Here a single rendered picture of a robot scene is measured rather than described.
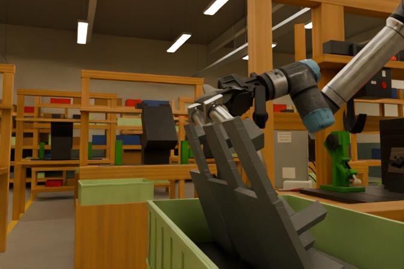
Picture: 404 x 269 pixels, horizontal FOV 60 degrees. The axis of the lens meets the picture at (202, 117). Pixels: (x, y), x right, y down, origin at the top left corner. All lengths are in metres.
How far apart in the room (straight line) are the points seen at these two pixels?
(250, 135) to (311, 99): 0.50
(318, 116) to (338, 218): 0.25
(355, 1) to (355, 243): 1.55
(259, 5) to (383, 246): 1.31
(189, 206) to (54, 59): 10.58
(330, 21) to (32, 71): 10.04
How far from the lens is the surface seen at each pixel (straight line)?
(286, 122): 1.85
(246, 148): 0.44
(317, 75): 0.98
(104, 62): 11.40
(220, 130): 0.59
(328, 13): 2.02
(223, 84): 0.87
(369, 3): 2.23
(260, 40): 1.75
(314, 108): 0.93
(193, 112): 0.83
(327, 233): 0.92
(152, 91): 11.45
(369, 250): 0.82
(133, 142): 8.11
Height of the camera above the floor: 1.10
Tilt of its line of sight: 5 degrees up
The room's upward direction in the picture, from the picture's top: straight up
